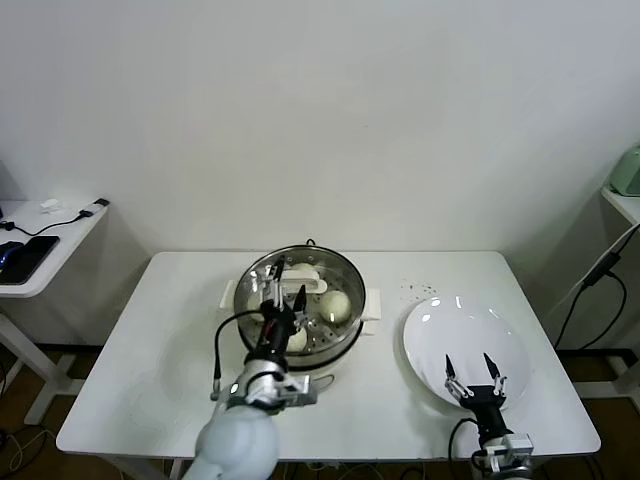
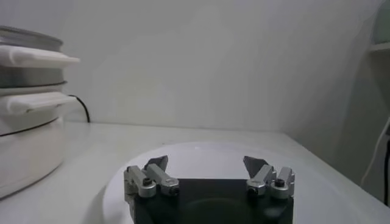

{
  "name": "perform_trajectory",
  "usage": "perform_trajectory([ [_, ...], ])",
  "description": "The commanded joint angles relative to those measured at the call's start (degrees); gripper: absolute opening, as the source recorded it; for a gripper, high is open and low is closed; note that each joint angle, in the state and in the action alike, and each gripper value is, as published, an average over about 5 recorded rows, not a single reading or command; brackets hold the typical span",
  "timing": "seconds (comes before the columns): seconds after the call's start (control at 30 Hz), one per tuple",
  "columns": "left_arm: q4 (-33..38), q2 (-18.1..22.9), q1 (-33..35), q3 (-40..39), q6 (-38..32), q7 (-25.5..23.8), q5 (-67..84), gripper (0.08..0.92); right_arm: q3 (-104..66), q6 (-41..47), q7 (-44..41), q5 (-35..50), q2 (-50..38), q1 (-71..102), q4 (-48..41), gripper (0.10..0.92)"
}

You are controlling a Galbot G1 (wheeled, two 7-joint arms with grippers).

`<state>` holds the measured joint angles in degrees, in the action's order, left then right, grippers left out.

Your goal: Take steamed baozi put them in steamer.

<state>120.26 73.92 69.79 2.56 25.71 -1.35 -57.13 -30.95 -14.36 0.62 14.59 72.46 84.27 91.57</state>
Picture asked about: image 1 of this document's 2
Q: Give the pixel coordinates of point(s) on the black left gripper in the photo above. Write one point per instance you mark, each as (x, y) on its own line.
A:
(277, 332)

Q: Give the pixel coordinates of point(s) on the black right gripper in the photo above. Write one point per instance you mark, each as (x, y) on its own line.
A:
(485, 405)

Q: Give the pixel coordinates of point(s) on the white steamed baozi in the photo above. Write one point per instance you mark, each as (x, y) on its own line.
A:
(298, 341)
(334, 306)
(301, 267)
(254, 314)

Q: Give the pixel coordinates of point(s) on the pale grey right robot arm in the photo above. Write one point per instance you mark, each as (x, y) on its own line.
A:
(495, 446)

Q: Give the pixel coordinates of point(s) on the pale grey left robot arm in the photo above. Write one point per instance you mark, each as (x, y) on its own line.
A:
(235, 445)

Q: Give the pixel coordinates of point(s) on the stainless steel steamer pot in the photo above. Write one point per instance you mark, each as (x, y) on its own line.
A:
(340, 351)

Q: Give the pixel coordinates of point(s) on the white round plate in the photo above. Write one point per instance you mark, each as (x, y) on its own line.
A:
(465, 330)

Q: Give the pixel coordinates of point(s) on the white electric cooker base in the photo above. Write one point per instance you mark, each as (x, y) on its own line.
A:
(322, 372)

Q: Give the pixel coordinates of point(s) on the small black white adapter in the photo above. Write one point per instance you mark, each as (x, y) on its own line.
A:
(101, 202)

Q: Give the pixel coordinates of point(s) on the white side table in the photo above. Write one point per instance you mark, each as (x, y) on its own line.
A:
(75, 237)

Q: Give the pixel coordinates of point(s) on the small white object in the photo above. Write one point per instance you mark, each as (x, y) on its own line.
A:
(52, 205)

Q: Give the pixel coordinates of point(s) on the mint green appliance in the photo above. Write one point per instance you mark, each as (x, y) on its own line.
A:
(629, 172)

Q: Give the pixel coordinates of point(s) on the black phone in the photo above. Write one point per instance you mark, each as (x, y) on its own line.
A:
(30, 255)

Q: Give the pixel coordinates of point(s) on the blue computer mouse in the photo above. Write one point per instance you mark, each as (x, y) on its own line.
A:
(10, 252)

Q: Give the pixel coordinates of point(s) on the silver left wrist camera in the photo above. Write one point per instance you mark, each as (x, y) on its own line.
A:
(297, 392)

